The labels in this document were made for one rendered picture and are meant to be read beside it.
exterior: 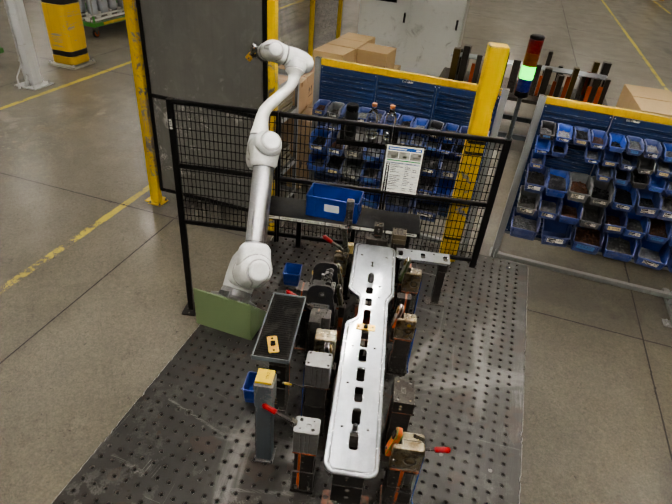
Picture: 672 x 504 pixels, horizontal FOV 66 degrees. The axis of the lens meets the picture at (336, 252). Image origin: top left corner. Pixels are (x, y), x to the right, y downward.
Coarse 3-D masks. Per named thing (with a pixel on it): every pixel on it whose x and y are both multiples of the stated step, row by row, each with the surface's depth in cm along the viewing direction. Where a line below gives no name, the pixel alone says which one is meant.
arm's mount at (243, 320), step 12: (204, 300) 252; (216, 300) 249; (228, 300) 246; (204, 312) 257; (216, 312) 254; (228, 312) 251; (240, 312) 248; (252, 312) 248; (264, 312) 264; (204, 324) 262; (216, 324) 258; (228, 324) 255; (240, 324) 252; (252, 324) 252; (240, 336) 257; (252, 336) 256
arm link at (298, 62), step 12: (288, 60) 273; (300, 60) 274; (312, 60) 279; (288, 72) 276; (300, 72) 276; (288, 84) 274; (276, 96) 270; (264, 108) 266; (264, 120) 265; (252, 132) 263
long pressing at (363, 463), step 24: (360, 264) 265; (384, 264) 267; (360, 288) 249; (384, 288) 250; (360, 312) 234; (384, 312) 236; (360, 336) 222; (384, 336) 223; (384, 360) 212; (336, 384) 198; (360, 384) 200; (336, 408) 190; (360, 408) 190; (336, 432) 181; (360, 432) 182; (336, 456) 173; (360, 456) 174
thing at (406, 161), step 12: (396, 144) 284; (384, 156) 289; (396, 156) 288; (408, 156) 287; (420, 156) 286; (384, 168) 293; (396, 168) 292; (408, 168) 291; (420, 168) 290; (396, 180) 296; (408, 180) 295; (384, 192) 301; (396, 192) 300; (408, 192) 299
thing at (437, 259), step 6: (396, 252) 277; (408, 252) 278; (414, 252) 278; (420, 252) 279; (426, 252) 279; (432, 252) 280; (402, 258) 273; (414, 258) 274; (420, 258) 274; (426, 258) 274; (432, 258) 275; (438, 258) 275; (438, 264) 272; (444, 264) 272
